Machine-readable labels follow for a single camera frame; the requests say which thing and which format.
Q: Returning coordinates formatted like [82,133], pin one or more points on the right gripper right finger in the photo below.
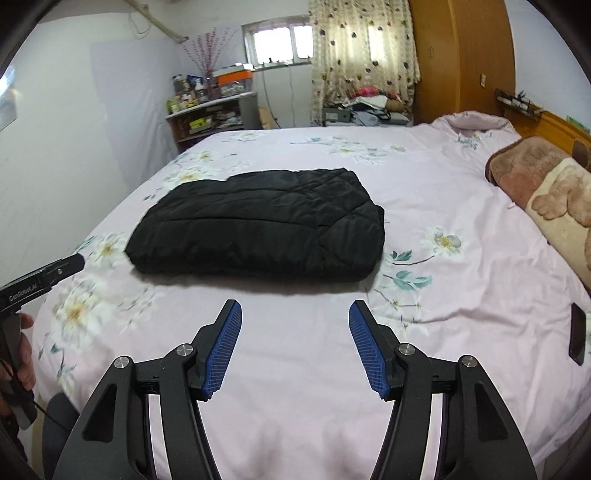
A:
[479,437]

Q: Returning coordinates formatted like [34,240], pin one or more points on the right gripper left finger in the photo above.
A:
[111,438]

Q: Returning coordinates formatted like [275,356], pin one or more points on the black puffer jacket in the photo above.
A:
[317,225]

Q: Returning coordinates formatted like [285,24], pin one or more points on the left hand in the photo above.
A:
[19,397]

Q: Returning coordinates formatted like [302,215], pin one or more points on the black phone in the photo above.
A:
[577,339]

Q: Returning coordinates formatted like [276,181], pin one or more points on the pink floral bed sheet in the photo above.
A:
[464,271]

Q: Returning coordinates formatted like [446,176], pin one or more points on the wooden shelf unit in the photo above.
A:
[233,113]

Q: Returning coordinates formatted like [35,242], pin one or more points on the brown bear blanket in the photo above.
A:
[553,188]

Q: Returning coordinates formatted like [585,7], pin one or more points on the brown teddy bear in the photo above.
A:
[581,153]

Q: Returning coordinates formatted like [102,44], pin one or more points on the orange lid storage box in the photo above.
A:
[235,79]

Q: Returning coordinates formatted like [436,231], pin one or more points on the pink flower branches vase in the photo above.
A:
[204,51]

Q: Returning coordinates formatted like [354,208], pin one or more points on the pink pillow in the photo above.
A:
[473,121]

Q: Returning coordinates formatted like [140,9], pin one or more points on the wooden headboard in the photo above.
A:
[549,126]

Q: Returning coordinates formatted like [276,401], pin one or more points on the clutter pile under curtain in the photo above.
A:
[368,107]

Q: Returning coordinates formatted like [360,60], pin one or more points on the orange wooden wardrobe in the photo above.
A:
[465,53]

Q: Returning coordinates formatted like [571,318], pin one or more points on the heart pattern curtain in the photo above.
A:
[362,44]

